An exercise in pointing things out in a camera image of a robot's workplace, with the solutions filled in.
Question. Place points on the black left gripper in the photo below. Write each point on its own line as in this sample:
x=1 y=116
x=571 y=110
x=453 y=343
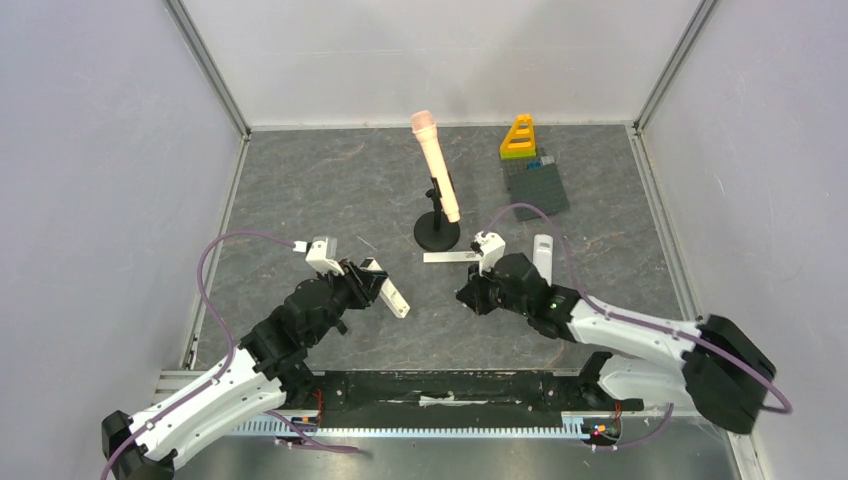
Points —
x=364 y=284

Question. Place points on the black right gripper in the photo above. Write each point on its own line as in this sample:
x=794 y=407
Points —
x=483 y=289

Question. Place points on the white boxed remote with display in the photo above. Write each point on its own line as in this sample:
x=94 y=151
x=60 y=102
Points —
x=389 y=293

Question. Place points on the white remote control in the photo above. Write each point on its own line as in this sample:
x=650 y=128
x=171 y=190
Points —
x=542 y=258

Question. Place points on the white cardboard sleeve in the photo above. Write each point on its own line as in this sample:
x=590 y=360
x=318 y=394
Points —
x=450 y=257

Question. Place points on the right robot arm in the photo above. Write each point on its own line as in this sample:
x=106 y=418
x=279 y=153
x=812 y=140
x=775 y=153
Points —
x=711 y=366

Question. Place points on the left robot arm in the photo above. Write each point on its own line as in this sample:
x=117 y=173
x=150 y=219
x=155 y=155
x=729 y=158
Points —
x=265 y=371

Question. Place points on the black microphone stand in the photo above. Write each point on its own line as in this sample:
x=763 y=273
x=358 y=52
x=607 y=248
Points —
x=433 y=232

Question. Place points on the grey lego baseplate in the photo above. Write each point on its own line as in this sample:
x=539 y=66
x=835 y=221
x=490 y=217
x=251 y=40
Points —
x=542 y=187

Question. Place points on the lime green lego brick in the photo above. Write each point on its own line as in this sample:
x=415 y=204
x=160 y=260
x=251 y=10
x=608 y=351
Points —
x=518 y=154

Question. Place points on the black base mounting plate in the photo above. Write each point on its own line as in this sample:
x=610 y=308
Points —
x=454 y=398

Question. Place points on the pink microphone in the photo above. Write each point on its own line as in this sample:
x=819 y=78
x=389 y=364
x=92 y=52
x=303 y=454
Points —
x=425 y=130

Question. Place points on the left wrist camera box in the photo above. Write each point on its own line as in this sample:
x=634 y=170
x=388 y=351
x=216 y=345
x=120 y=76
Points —
x=320 y=255

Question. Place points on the yellow lego frame piece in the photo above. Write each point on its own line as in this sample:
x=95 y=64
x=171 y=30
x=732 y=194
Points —
x=521 y=134

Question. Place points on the white cable duct strip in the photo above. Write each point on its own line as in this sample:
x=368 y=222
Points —
x=266 y=426

